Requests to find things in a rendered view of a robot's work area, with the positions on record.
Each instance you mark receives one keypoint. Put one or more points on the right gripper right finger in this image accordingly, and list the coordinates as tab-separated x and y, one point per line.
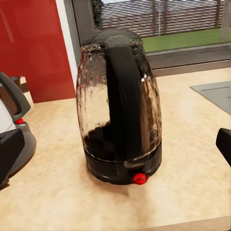
223	143

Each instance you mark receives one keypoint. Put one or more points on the coffee maker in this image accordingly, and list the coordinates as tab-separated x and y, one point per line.
8	121

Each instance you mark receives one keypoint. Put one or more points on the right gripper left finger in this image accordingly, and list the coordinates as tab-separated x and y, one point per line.
11	144

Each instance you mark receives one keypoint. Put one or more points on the water glass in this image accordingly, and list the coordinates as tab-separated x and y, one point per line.
22	84

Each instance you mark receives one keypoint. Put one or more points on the countertop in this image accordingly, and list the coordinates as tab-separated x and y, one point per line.
54	189

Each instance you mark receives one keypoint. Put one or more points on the drop in sink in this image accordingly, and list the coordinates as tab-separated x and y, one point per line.
218	93

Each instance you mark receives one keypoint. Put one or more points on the electric kettle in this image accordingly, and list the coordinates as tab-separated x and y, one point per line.
118	108

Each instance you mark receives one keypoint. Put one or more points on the fixed window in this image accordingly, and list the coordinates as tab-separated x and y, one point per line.
179	36

